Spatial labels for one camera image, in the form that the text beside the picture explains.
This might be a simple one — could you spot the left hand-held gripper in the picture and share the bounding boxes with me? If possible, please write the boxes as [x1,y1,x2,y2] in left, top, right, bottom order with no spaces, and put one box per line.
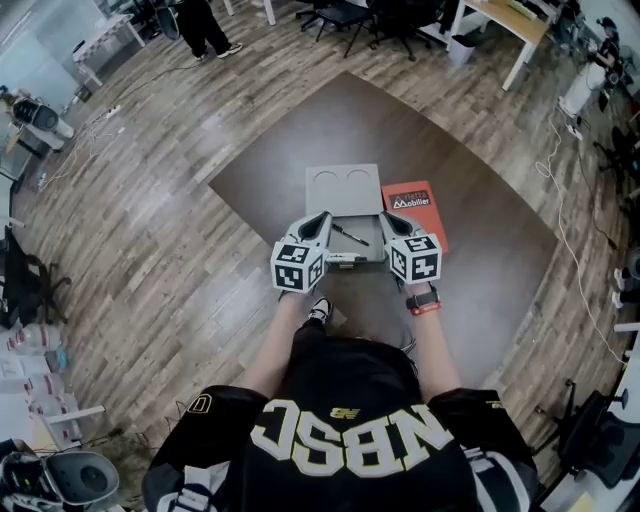
[271,210,335,291]

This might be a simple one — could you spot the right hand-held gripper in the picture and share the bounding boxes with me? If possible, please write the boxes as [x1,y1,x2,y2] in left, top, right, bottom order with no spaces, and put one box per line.
[378,212,443,286]

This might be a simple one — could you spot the red book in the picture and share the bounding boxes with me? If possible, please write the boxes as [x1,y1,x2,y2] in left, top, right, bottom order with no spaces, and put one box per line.
[380,180,450,256]

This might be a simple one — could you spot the black pen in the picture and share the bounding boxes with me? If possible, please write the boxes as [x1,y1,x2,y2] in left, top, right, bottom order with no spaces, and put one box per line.
[331,223,371,247]

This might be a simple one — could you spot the grey box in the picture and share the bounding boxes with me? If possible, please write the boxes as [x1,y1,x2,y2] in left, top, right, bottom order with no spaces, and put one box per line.
[304,163,390,275]

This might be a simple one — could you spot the person's right forearm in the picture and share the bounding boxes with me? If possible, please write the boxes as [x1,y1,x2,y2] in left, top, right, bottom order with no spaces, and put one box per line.
[402,282,462,404]

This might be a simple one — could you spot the person's left forearm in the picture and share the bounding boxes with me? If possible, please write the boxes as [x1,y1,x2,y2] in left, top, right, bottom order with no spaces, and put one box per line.
[238,292,312,401]

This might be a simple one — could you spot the black office chair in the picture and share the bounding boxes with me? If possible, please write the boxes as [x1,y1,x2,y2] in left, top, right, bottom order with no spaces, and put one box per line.
[294,0,329,32]
[367,0,437,62]
[0,226,72,327]
[536,381,640,490]

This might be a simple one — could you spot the black wrist watch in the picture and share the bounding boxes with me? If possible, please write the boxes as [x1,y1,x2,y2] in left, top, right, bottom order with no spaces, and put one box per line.
[404,290,441,310]

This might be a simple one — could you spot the person's white sneaker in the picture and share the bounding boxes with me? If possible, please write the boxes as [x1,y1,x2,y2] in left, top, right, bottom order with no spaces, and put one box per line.
[306,296,335,325]

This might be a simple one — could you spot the person's black trousers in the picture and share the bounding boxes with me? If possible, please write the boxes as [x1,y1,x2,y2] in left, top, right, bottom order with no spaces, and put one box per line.
[291,317,329,347]

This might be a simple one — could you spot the white waste bin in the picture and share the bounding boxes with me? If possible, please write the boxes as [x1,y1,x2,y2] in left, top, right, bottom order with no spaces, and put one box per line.
[447,33,477,68]

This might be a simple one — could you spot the black folding chair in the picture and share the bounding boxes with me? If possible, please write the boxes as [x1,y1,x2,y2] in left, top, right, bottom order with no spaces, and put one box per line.
[315,3,382,59]

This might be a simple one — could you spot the wooden desk with white legs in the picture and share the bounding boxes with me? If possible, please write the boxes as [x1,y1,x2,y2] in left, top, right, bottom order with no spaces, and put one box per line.
[446,0,552,92]
[222,0,279,27]

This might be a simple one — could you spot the white cylindrical appliance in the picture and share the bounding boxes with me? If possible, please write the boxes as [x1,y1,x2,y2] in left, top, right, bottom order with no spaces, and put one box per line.
[556,61,609,120]

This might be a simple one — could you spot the person's black jersey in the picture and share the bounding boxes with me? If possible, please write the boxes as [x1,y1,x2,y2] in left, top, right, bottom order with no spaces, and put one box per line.
[142,332,540,512]

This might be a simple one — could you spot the small white table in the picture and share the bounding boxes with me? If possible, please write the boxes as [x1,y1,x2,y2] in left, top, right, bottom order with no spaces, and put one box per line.
[71,12,147,87]

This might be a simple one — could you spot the pack of clear water bottles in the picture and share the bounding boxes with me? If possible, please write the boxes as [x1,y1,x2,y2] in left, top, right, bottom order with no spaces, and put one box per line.
[0,321,82,447]

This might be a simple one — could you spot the grey round device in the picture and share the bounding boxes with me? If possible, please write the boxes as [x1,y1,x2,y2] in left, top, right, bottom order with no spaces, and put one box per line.
[0,438,122,512]

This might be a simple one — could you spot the long white cable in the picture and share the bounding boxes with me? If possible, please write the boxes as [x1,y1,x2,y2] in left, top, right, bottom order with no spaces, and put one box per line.
[534,113,629,362]

